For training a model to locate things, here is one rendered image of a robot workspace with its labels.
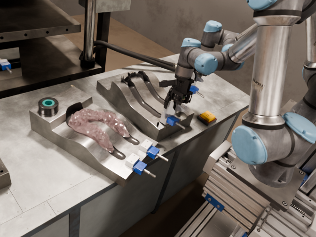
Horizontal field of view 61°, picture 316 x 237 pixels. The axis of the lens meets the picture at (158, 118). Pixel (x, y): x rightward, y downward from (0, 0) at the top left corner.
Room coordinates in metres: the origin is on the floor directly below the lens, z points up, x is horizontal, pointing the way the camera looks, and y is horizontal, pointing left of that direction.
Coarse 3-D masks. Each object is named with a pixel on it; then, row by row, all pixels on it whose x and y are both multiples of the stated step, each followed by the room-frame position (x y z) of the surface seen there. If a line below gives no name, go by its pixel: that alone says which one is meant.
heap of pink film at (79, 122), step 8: (80, 112) 0.90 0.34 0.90; (88, 112) 0.91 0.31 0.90; (96, 112) 0.91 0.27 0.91; (104, 112) 0.92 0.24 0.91; (112, 112) 0.93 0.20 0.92; (72, 120) 0.85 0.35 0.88; (80, 120) 0.84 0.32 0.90; (88, 120) 0.88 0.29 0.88; (104, 120) 0.88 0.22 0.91; (112, 120) 0.88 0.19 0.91; (120, 120) 0.91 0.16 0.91; (72, 128) 0.81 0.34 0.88; (80, 128) 0.80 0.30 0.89; (88, 128) 0.80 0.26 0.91; (96, 128) 0.80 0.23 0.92; (112, 128) 0.86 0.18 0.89; (120, 128) 0.87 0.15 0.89; (88, 136) 0.77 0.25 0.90; (96, 136) 0.77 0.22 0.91; (104, 136) 0.79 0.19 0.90; (128, 136) 0.87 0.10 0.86; (104, 144) 0.76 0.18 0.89; (112, 152) 0.75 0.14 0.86
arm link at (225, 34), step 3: (225, 30) 1.29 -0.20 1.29; (222, 33) 1.27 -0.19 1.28; (225, 33) 1.27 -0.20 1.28; (228, 33) 1.27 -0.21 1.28; (231, 33) 1.27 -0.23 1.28; (234, 33) 1.28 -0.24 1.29; (237, 33) 1.30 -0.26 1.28; (222, 36) 1.26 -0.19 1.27; (225, 36) 1.26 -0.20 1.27; (228, 36) 1.24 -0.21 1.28; (231, 36) 1.24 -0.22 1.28; (234, 36) 1.24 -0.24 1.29; (222, 39) 1.26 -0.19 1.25; (225, 39) 1.22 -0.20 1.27; (219, 42) 1.26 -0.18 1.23; (222, 42) 1.25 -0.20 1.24; (219, 45) 1.28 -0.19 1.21
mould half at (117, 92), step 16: (112, 80) 1.27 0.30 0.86; (112, 96) 1.14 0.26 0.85; (128, 96) 1.10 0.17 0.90; (144, 96) 1.16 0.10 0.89; (160, 96) 1.21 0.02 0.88; (128, 112) 1.06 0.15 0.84; (144, 112) 1.03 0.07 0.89; (160, 112) 1.07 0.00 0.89; (176, 112) 1.10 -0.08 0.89; (192, 112) 1.14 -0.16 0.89; (144, 128) 0.99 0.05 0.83; (160, 128) 0.94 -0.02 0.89; (176, 128) 1.05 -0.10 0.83
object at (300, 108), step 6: (300, 102) 1.14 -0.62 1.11; (306, 102) 1.11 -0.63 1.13; (294, 108) 1.13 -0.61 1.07; (300, 108) 1.11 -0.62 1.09; (306, 108) 1.09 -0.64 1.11; (312, 108) 1.08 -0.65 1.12; (300, 114) 1.09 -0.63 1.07; (306, 114) 1.08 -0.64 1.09; (312, 114) 1.07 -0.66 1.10; (312, 120) 1.06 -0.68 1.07
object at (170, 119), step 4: (168, 116) 0.98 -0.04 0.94; (172, 116) 1.00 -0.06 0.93; (160, 120) 0.99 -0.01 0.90; (164, 120) 0.98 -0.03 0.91; (168, 120) 0.97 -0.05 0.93; (172, 120) 0.96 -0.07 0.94; (176, 120) 0.97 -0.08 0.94; (172, 124) 0.96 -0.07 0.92; (176, 124) 0.96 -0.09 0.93; (180, 124) 0.96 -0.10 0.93; (184, 128) 0.94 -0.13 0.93
